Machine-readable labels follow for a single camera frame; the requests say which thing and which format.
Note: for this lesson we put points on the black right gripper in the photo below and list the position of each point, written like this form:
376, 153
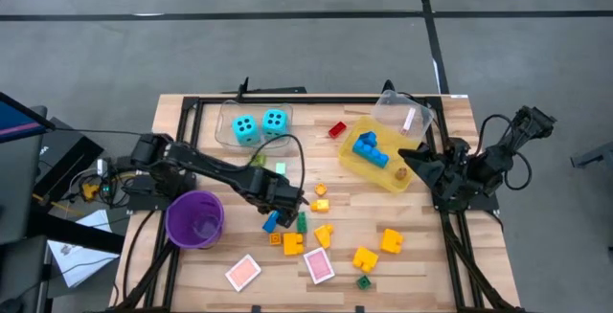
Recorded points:
450, 169

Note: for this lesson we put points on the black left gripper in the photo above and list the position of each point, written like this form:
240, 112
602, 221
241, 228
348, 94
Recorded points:
275, 191

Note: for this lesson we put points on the long blue toy brick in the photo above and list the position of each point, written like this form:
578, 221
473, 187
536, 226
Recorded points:
269, 223

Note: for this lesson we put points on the brown toy cylinder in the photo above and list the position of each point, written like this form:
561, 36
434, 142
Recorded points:
401, 173

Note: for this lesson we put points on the small orange square brick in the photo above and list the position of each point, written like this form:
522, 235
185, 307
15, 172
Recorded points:
275, 239

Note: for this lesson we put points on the small yellow toy brick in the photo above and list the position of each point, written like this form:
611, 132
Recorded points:
320, 206

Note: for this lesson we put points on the yellow translucent plastic bin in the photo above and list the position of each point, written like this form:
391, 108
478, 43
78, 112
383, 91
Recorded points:
383, 175

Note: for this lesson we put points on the small orange toy brick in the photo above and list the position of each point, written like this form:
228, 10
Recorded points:
321, 189

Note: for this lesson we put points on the large blue four-stud brick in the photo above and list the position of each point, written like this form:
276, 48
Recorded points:
376, 157

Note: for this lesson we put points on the yellow curved toy brick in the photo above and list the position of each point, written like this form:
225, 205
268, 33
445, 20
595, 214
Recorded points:
324, 236

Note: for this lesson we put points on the small blue toy brick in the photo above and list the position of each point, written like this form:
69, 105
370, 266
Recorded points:
368, 138

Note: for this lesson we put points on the cyan foam die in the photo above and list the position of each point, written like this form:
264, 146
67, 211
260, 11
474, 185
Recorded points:
245, 129
275, 122

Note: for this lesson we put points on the red toy brick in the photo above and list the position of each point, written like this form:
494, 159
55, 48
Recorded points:
337, 129

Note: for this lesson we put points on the large yellow notched brick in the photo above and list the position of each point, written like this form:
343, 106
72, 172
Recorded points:
365, 259
391, 242
291, 245

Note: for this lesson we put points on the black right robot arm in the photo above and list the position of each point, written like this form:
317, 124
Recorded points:
498, 160

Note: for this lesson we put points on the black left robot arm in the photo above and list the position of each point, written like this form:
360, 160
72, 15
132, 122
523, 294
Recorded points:
206, 167

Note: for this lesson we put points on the small mint green block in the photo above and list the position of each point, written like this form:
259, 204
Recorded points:
281, 168

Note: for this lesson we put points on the lime green toy brick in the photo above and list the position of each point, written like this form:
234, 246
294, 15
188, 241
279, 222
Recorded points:
259, 161

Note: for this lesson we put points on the clear rounded plastic container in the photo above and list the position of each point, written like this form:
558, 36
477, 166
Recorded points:
397, 109

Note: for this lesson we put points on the pink boxed card deck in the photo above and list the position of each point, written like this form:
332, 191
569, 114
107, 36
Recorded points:
319, 265

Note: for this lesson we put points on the pink card left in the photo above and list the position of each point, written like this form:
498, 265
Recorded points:
243, 272

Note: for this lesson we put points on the purple plastic bucket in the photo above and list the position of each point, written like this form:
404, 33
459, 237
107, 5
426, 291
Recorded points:
189, 207

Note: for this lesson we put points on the clear rectangular plastic bin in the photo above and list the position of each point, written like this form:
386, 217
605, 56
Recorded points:
225, 136

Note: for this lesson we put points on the small black table clamp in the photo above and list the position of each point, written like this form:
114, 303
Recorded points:
256, 309
359, 309

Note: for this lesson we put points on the small dark green brick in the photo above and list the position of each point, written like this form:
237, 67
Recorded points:
364, 282

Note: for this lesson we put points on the grey chair base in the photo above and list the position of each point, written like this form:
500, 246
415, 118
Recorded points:
594, 155

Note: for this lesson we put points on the black stand leg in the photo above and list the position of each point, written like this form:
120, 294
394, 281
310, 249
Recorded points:
76, 232

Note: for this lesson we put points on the white paper sheet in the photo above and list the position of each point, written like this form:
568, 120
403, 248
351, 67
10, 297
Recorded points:
79, 262

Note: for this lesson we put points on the black equipment box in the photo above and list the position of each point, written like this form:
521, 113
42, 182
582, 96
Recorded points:
62, 155

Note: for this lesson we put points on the dark grey cabinet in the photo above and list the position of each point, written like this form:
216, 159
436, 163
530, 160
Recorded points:
19, 193

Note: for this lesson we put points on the blue screen monitor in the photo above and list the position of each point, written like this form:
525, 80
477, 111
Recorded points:
16, 121

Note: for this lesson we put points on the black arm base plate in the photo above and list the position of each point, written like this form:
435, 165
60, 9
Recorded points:
483, 204
143, 203

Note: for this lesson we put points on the black mount bracket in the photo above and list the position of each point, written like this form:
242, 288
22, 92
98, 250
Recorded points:
278, 90
388, 87

